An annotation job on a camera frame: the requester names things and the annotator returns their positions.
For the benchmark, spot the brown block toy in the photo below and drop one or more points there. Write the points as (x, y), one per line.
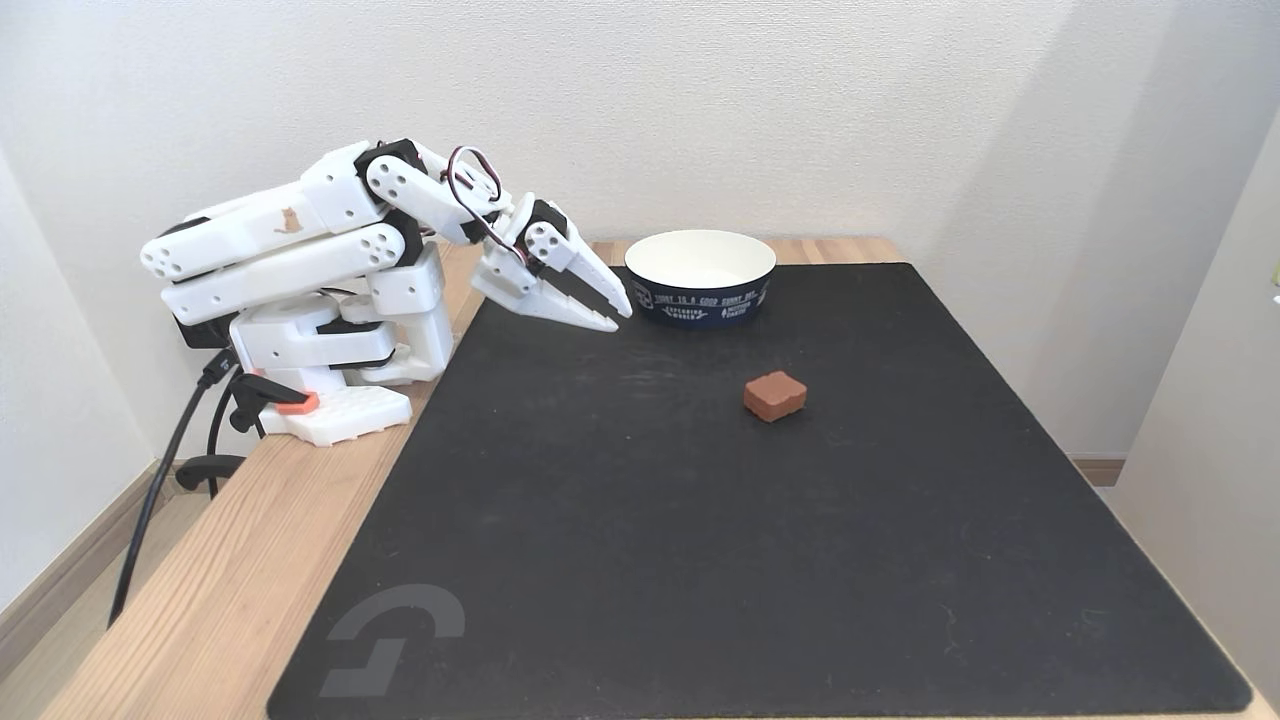
(775, 395)

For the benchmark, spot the white navy paper bowl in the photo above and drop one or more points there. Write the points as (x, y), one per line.
(700, 262)

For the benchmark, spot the black desk mat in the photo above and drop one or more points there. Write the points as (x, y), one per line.
(700, 520)

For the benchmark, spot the black clamp with orange pad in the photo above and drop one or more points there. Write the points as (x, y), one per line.
(262, 392)

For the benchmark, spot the black power adapter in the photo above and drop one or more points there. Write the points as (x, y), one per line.
(200, 333)

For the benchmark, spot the wooden baseboard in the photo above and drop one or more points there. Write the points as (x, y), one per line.
(70, 575)

